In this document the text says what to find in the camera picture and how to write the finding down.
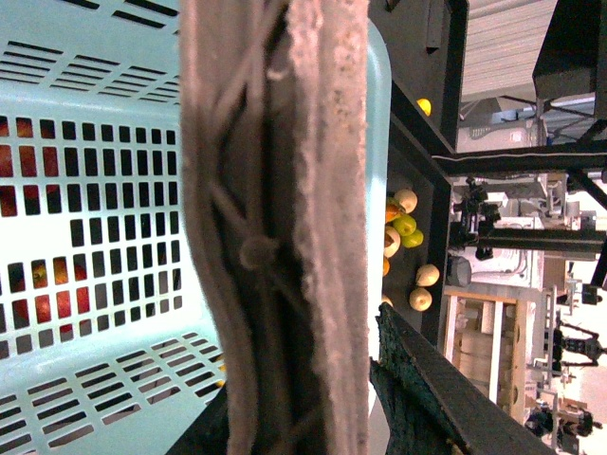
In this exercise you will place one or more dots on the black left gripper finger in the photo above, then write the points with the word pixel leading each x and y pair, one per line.
pixel 430 407

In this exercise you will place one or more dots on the light blue plastic basket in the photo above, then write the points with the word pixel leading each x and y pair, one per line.
pixel 107 341

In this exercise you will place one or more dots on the yellow lemon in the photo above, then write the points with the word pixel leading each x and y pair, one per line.
pixel 425 105

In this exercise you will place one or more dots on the beige round fruit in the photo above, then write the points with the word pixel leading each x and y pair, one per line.
pixel 420 299
pixel 427 275

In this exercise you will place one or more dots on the green apple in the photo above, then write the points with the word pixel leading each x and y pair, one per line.
pixel 405 225
pixel 413 240

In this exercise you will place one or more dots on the beige pear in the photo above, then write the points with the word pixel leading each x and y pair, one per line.
pixel 407 199

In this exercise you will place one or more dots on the black metal shelf frame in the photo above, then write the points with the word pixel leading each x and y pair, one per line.
pixel 425 41

